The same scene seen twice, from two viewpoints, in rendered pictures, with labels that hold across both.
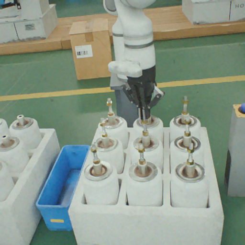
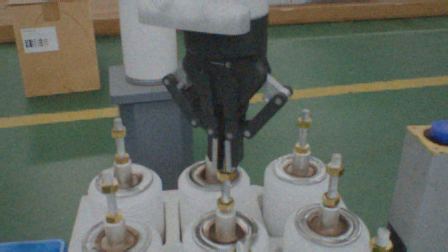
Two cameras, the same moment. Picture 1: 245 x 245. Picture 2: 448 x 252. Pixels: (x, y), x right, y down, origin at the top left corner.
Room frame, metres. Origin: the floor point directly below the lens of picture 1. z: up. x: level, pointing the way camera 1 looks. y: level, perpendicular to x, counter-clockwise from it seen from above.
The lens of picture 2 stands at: (0.30, 0.06, 0.59)
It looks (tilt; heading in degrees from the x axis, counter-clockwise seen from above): 27 degrees down; 343
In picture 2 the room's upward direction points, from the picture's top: straight up
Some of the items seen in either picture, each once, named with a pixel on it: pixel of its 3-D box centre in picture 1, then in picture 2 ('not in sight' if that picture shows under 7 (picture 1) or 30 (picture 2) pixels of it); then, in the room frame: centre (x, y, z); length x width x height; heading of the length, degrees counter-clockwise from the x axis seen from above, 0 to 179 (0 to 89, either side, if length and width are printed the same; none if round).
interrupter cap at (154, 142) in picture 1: (146, 143); (225, 231); (0.69, -0.06, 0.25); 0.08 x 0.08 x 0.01
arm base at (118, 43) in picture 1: (127, 55); (148, 28); (1.07, -0.05, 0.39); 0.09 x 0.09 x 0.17; 86
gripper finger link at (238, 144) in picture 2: (149, 110); (243, 143); (0.67, -0.08, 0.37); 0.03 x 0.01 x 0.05; 48
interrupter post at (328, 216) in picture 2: (187, 139); (328, 215); (0.66, -0.18, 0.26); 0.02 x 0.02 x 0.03
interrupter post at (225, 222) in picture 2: (145, 139); (225, 222); (0.69, -0.06, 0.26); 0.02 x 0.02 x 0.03
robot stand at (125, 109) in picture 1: (132, 109); (157, 150); (1.07, -0.05, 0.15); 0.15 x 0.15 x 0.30; 86
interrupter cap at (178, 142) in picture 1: (187, 143); (327, 224); (0.66, -0.18, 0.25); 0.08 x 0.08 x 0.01
